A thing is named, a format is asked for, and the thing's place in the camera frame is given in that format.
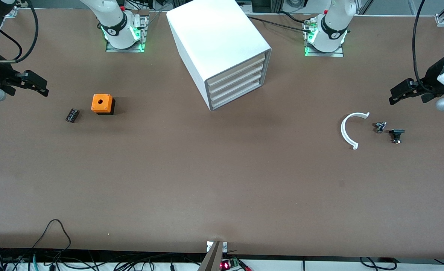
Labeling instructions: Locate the white drawer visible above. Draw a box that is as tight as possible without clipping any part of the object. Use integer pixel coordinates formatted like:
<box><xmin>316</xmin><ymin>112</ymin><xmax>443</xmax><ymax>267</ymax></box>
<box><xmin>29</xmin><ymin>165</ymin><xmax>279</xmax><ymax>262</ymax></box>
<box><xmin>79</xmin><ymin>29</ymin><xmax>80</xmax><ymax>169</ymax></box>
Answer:
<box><xmin>207</xmin><ymin>54</ymin><xmax>265</xmax><ymax>86</ymax></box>
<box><xmin>210</xmin><ymin>79</ymin><xmax>263</xmax><ymax>109</ymax></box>
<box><xmin>209</xmin><ymin>71</ymin><xmax>263</xmax><ymax>102</ymax></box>
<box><xmin>208</xmin><ymin>63</ymin><xmax>264</xmax><ymax>94</ymax></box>

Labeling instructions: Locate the white drawer cabinet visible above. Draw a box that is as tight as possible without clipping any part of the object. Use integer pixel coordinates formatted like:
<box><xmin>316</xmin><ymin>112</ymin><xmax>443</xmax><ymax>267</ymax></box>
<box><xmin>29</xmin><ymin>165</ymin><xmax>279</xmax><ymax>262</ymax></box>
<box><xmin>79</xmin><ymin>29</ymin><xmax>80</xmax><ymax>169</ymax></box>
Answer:
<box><xmin>166</xmin><ymin>0</ymin><xmax>272</xmax><ymax>112</ymax></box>

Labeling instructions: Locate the small black mounting part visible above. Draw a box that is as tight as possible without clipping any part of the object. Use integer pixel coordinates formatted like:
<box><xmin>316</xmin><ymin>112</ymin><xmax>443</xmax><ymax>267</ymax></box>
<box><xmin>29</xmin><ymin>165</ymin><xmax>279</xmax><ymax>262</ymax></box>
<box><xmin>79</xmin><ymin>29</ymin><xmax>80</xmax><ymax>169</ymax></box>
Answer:
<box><xmin>389</xmin><ymin>129</ymin><xmax>406</xmax><ymax>145</ymax></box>

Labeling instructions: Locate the orange box with hole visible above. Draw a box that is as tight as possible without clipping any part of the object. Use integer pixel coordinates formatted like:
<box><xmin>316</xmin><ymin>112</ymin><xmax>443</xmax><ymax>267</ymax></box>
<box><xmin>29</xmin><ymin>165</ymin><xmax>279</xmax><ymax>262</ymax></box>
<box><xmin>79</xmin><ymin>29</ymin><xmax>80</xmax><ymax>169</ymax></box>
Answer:
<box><xmin>91</xmin><ymin>94</ymin><xmax>116</xmax><ymax>116</ymax></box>

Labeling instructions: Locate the white curved plastic clip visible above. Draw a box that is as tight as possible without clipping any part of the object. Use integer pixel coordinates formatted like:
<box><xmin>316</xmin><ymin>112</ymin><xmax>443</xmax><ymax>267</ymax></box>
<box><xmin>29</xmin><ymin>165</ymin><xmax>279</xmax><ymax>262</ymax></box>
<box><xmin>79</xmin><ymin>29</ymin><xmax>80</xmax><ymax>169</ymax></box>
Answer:
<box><xmin>341</xmin><ymin>112</ymin><xmax>370</xmax><ymax>150</ymax></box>

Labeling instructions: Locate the circuit board with red light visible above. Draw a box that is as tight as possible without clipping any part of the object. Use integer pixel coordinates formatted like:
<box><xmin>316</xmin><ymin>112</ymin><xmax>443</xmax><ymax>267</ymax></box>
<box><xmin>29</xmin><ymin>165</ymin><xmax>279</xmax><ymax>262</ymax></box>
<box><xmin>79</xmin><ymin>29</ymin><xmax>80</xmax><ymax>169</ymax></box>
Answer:
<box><xmin>219</xmin><ymin>257</ymin><xmax>252</xmax><ymax>271</ymax></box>

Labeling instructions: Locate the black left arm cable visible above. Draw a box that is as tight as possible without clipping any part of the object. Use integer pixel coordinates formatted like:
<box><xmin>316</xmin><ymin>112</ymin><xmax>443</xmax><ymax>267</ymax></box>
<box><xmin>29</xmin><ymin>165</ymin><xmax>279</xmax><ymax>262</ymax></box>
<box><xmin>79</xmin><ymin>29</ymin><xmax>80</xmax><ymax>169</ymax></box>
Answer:
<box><xmin>412</xmin><ymin>0</ymin><xmax>434</xmax><ymax>93</ymax></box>

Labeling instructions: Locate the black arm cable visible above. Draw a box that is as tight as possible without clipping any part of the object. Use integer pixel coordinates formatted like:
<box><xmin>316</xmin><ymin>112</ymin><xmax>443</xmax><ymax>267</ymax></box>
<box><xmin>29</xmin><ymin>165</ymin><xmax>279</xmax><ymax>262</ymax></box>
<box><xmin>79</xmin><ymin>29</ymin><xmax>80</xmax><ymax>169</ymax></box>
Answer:
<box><xmin>412</xmin><ymin>0</ymin><xmax>434</xmax><ymax>93</ymax></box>
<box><xmin>0</xmin><ymin>0</ymin><xmax>39</xmax><ymax>63</ymax></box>

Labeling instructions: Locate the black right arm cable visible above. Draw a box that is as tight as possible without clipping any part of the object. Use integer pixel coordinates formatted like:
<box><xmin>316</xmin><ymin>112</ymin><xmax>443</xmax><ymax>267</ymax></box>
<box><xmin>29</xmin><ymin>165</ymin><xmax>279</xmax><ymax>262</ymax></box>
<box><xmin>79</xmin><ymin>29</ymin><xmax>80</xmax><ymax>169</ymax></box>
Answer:
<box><xmin>0</xmin><ymin>0</ymin><xmax>39</xmax><ymax>63</ymax></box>

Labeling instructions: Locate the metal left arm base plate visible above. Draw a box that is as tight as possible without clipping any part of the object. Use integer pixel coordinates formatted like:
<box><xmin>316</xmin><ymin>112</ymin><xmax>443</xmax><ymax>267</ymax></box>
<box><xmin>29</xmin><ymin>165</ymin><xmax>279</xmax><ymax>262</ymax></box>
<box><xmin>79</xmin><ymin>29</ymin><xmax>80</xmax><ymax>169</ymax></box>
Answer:
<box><xmin>304</xmin><ymin>19</ymin><xmax>344</xmax><ymax>58</ymax></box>

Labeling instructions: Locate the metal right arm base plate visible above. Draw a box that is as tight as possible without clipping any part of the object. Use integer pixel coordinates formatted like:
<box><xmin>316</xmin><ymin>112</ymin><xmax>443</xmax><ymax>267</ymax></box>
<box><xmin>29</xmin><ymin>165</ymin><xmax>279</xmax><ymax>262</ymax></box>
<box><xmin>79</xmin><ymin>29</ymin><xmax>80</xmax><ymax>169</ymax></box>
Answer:
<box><xmin>105</xmin><ymin>15</ymin><xmax>149</xmax><ymax>53</ymax></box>

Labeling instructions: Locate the black looped cable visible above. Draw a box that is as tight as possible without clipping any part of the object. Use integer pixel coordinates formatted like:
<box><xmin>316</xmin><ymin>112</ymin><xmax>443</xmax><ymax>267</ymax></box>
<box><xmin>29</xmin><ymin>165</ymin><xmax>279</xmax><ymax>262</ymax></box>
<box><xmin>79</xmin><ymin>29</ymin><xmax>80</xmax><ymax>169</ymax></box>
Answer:
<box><xmin>31</xmin><ymin>219</ymin><xmax>72</xmax><ymax>264</ymax></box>

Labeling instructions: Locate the black cable on table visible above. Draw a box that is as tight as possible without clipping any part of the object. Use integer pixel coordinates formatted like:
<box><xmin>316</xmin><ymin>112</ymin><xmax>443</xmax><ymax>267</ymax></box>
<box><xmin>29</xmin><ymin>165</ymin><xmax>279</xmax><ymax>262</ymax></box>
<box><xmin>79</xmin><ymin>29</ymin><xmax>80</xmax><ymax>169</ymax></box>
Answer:
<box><xmin>246</xmin><ymin>15</ymin><xmax>313</xmax><ymax>31</ymax></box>

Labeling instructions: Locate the brown camera mount beam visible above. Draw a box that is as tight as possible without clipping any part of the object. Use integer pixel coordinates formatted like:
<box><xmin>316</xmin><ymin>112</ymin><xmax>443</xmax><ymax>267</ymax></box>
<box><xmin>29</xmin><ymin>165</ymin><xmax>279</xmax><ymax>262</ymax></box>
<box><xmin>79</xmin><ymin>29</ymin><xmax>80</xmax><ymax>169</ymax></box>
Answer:
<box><xmin>198</xmin><ymin>241</ymin><xmax>225</xmax><ymax>271</ymax></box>

